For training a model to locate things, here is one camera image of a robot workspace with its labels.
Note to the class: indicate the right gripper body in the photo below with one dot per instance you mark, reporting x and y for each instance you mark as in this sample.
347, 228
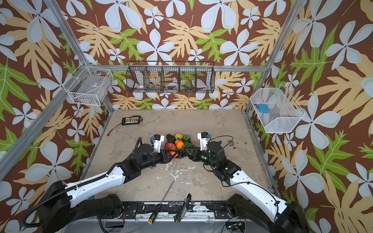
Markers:
194, 154

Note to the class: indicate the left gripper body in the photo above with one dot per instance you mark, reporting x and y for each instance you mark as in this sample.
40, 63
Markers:
162, 159

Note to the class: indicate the red tomato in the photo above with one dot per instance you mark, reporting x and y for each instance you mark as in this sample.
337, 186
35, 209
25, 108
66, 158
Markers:
170, 146

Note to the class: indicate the black grape bunch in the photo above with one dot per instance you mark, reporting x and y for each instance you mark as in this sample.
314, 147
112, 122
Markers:
185, 151

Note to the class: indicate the dark avocado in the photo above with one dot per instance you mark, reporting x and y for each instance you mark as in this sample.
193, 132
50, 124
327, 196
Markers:
170, 138

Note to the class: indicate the yellow pear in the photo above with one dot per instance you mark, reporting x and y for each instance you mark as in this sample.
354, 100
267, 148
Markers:
179, 136

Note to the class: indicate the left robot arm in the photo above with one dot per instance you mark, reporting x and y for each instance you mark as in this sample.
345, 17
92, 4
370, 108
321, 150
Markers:
65, 203

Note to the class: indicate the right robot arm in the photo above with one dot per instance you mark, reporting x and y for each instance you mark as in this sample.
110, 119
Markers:
254, 202

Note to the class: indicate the blue object in basket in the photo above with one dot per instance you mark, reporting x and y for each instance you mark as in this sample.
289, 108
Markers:
263, 108

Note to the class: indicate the white mesh basket right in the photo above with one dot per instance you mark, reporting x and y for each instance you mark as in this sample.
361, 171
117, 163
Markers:
285, 112

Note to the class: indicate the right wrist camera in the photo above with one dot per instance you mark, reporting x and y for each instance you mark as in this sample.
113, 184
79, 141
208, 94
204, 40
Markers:
204, 139

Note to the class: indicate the yellow handled screwdriver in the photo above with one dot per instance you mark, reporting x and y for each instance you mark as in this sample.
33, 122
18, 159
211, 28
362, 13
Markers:
158, 207

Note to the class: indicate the black mounting rail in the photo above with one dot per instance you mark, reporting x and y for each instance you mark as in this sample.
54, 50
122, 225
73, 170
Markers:
212, 209

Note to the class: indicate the black clamp bracket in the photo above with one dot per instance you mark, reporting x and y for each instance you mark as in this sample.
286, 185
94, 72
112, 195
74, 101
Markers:
183, 209

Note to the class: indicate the black wire basket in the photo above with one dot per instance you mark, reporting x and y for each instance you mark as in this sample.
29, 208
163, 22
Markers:
172, 77

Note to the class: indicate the white wire basket left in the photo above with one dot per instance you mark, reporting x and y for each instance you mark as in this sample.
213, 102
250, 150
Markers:
89, 85

